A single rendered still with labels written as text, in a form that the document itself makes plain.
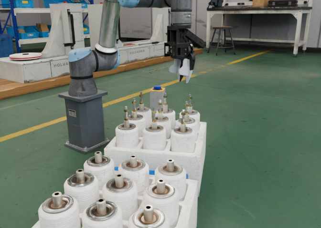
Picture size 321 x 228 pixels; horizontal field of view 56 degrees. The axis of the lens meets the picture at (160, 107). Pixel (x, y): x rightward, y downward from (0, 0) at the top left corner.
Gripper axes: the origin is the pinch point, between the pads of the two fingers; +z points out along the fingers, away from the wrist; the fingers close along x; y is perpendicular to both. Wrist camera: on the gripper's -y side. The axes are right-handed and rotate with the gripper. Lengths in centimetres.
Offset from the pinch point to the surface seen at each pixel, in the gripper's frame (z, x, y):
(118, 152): 29.7, -13.4, 22.9
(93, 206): 21, 25, 51
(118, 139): 25.2, -16.5, 20.9
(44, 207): 21, 18, 61
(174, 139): 23.5, 0.5, 5.3
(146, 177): 24.3, 16.9, 29.7
